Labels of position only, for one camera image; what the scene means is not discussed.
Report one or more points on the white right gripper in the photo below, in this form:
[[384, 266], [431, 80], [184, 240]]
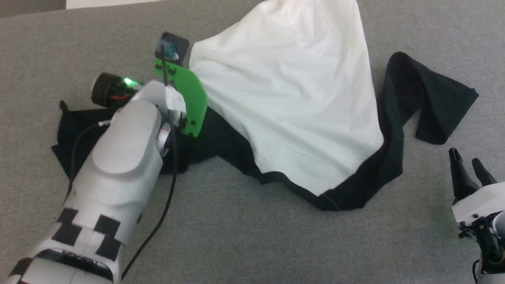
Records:
[[481, 201]]

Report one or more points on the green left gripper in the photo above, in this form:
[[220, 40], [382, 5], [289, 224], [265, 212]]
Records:
[[193, 98]]

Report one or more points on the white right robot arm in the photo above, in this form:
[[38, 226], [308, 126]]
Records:
[[491, 244]]

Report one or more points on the white box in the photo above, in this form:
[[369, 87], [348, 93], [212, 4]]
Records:
[[110, 3]]

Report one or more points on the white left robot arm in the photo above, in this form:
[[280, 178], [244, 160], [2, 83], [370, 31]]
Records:
[[118, 165]]

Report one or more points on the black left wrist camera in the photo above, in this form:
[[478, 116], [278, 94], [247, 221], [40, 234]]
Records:
[[175, 45]]

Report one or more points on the white t-shirt with black sleeves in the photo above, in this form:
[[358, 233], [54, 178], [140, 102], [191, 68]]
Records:
[[292, 98]]

